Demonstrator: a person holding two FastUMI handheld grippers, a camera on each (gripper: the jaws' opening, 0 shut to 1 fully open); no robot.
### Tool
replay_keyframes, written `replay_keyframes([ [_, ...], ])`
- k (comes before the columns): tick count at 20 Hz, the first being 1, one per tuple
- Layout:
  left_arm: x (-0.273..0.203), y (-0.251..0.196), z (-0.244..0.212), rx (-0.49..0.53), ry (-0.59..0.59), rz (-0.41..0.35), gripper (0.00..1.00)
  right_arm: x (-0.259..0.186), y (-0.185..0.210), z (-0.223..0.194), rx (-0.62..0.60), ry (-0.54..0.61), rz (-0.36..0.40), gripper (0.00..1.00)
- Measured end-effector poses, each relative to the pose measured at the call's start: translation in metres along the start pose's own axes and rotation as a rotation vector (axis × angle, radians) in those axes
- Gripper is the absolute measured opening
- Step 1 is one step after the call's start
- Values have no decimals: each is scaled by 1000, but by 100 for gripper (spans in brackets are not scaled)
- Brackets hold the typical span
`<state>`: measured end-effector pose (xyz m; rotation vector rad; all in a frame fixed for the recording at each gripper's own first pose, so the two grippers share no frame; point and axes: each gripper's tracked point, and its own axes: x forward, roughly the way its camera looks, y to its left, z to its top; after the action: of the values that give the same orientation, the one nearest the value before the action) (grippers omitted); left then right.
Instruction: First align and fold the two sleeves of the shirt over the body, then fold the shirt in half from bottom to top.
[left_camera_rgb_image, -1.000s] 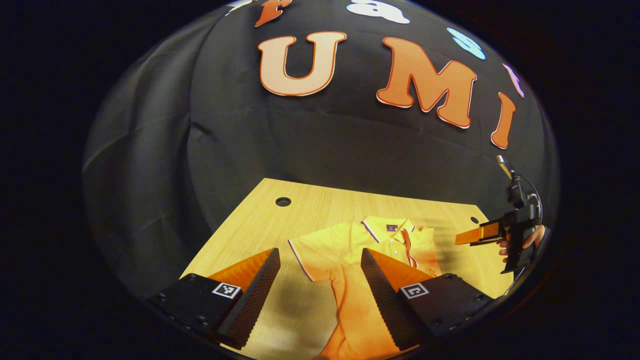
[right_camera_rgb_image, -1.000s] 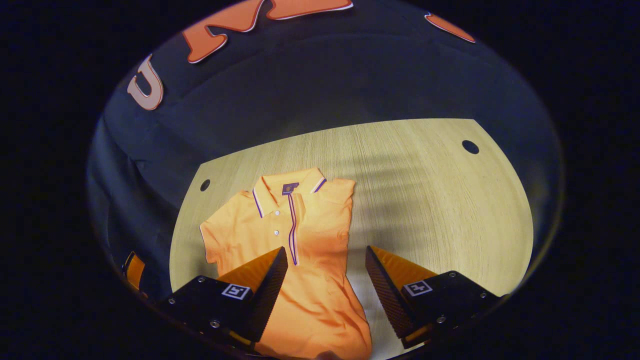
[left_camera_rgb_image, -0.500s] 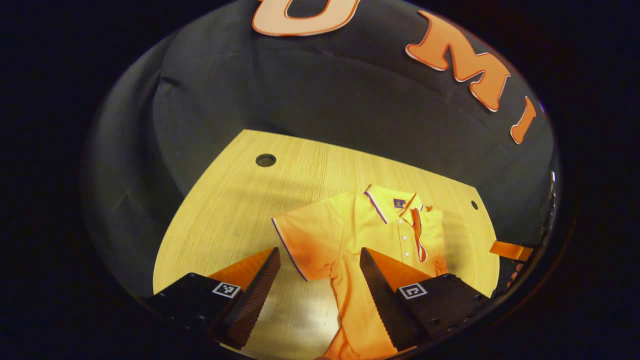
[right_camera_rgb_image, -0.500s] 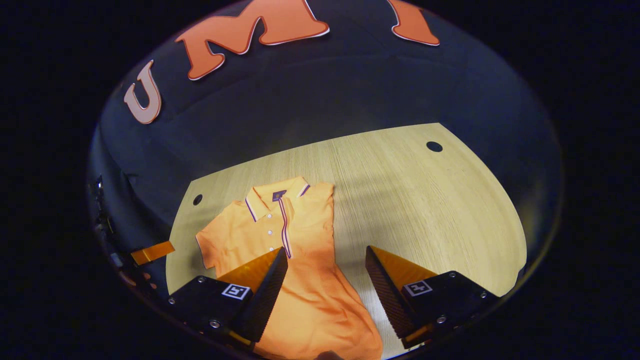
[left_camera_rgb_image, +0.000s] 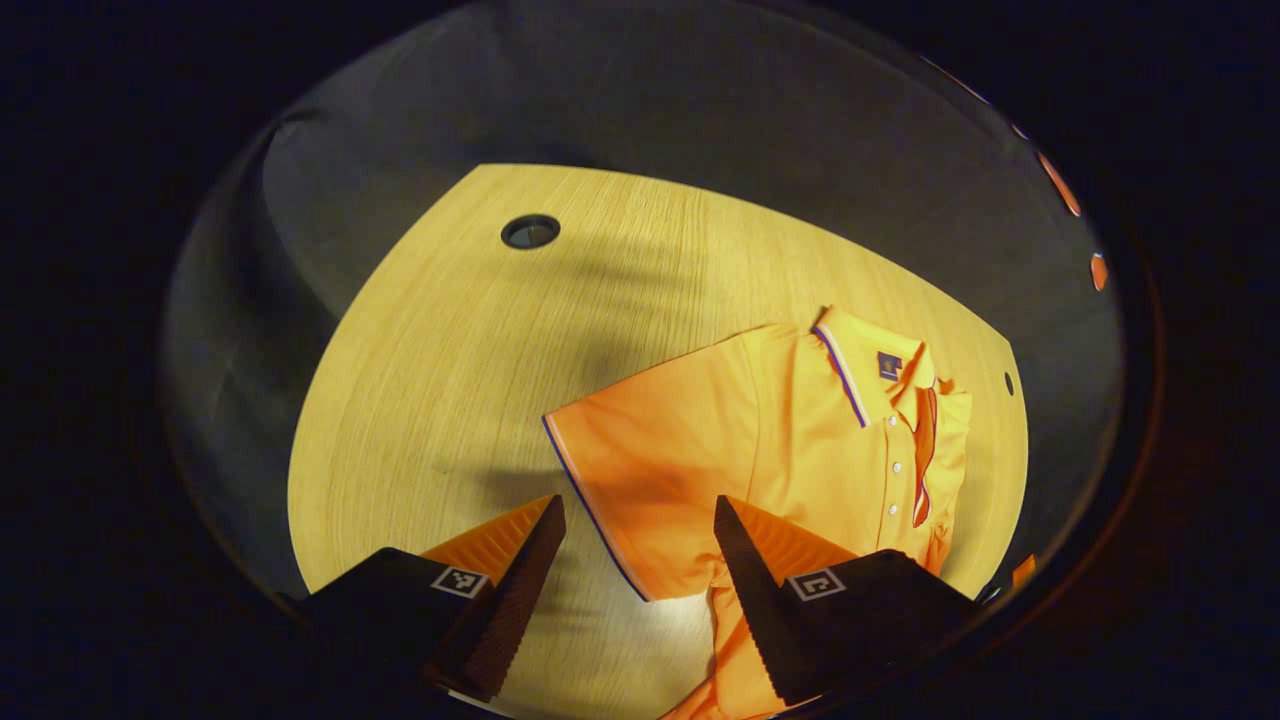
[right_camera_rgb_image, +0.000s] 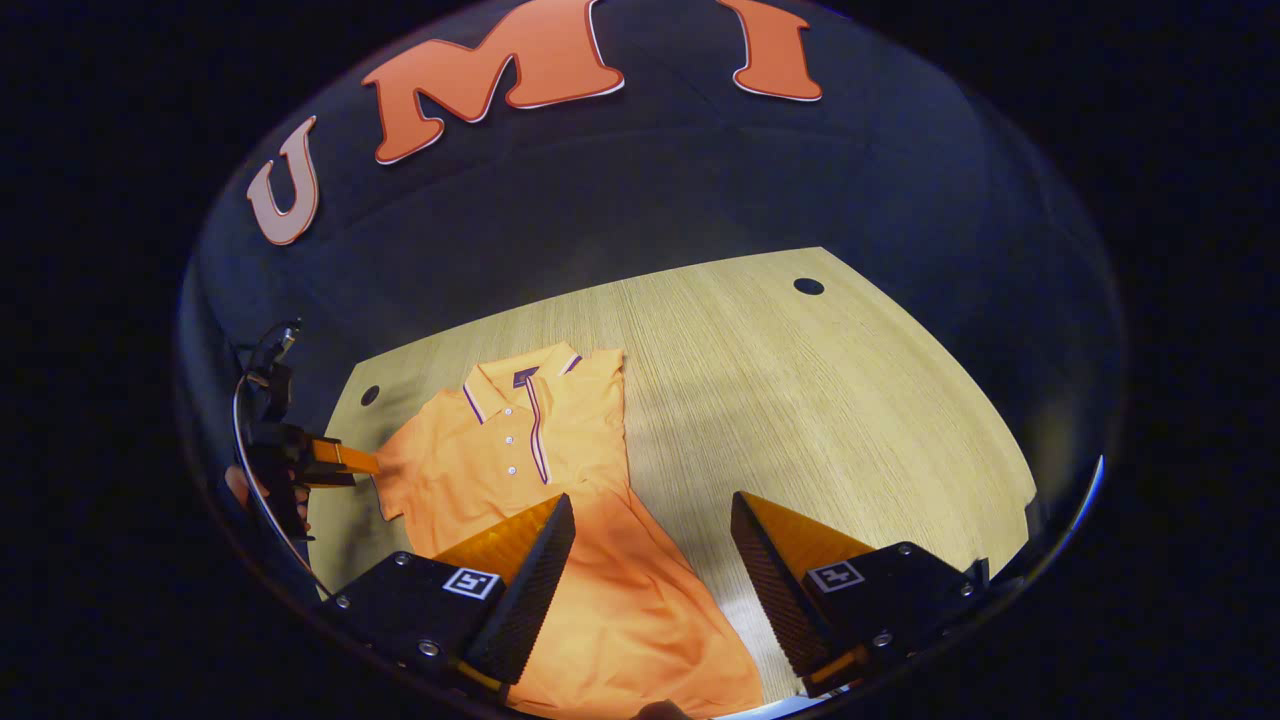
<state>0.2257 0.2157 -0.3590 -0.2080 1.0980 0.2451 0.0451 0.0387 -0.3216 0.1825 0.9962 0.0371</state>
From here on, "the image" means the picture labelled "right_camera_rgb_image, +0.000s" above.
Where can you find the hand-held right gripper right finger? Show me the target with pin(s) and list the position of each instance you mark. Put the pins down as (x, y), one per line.
(775, 600)

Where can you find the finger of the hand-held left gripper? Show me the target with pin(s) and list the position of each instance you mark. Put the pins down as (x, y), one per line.
(325, 480)
(345, 457)

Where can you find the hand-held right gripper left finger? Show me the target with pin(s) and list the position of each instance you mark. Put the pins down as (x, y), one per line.
(530, 600)

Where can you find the orange T-shirt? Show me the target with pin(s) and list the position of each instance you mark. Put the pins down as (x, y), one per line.
(620, 600)

